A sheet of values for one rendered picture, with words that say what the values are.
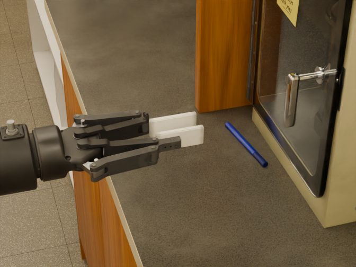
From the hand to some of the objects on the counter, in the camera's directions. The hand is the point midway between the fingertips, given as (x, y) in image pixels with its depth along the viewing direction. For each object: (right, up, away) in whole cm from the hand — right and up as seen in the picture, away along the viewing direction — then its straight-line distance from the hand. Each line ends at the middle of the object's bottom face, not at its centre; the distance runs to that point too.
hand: (176, 131), depth 111 cm
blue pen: (+13, -3, +32) cm, 34 cm away
